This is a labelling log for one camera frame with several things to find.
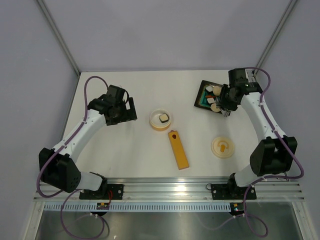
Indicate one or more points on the aluminium frame post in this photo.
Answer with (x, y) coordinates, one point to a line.
(58, 35)
(286, 14)

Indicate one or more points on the black food tray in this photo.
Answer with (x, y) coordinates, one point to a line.
(208, 94)

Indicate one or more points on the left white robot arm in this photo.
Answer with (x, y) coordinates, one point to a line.
(58, 165)

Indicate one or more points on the rice roll with seaweed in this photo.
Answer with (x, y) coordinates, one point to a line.
(164, 118)

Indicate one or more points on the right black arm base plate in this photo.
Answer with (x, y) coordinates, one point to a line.
(223, 192)

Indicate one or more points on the aluminium front rail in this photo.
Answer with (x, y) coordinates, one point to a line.
(196, 189)

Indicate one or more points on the round cream food slice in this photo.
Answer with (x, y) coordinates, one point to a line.
(214, 108)

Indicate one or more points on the right aluminium frame post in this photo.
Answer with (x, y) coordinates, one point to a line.
(286, 14)

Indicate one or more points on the right aluminium side rail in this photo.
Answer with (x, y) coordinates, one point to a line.
(272, 156)

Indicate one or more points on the yellow rectangular cutlery case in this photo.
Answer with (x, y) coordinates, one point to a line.
(178, 150)

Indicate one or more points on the left aluminium frame post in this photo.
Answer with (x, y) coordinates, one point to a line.
(58, 35)

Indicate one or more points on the white slotted cable duct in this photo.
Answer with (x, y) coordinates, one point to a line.
(165, 207)

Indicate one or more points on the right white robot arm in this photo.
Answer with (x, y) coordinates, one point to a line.
(245, 178)

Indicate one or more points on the cream round bowl lid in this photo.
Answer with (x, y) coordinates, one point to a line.
(222, 147)

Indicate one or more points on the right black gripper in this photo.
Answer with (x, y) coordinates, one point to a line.
(233, 107)

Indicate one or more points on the metal serving tongs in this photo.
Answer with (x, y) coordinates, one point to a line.
(224, 112)

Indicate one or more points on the round yellow lunch bowl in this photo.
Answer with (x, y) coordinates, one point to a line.
(154, 120)

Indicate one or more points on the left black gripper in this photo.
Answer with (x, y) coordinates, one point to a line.
(128, 114)

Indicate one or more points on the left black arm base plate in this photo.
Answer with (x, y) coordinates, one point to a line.
(113, 191)

